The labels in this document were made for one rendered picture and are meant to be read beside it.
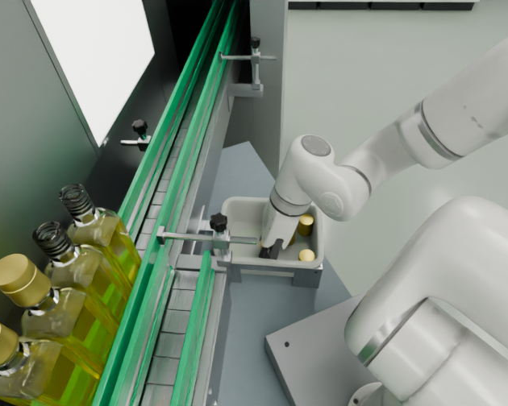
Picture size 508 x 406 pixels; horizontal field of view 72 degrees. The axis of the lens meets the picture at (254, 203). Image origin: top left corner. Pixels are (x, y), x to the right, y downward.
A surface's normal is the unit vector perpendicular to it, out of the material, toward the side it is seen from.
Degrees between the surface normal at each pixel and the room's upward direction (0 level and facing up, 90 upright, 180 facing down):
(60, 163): 90
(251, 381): 0
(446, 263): 64
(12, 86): 90
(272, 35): 90
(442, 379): 32
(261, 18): 90
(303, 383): 2
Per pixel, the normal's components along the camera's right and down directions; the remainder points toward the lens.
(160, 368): -0.03, -0.66
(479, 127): -0.40, 0.70
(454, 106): -0.84, 0.07
